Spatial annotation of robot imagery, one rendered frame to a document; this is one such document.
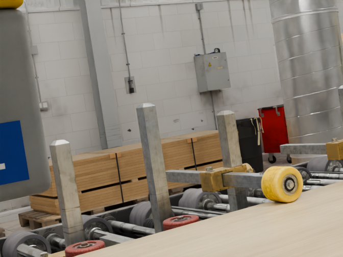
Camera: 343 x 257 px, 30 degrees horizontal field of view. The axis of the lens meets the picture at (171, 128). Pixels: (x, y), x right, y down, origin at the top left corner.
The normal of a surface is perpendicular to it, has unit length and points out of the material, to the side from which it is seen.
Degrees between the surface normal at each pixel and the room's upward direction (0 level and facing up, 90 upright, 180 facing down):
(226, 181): 90
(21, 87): 90
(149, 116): 90
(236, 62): 90
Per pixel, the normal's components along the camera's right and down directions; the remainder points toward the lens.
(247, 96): 0.52, -0.04
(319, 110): -0.16, 0.07
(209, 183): -0.84, 0.15
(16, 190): 0.54, 0.22
